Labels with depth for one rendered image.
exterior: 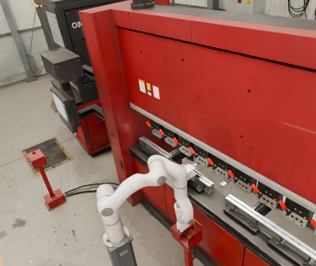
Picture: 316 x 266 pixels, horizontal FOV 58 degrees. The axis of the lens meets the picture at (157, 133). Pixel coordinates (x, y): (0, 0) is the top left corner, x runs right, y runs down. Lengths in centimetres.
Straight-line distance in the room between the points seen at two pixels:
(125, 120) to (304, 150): 187
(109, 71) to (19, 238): 228
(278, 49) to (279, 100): 27
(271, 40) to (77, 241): 290
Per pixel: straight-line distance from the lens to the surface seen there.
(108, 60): 272
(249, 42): 162
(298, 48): 148
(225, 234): 246
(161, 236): 338
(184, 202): 199
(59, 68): 272
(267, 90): 166
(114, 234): 207
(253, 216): 229
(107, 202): 181
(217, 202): 248
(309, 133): 163
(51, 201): 400
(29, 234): 391
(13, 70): 884
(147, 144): 302
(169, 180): 250
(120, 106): 292
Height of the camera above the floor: 268
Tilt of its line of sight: 33 degrees down
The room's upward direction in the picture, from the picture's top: 7 degrees counter-clockwise
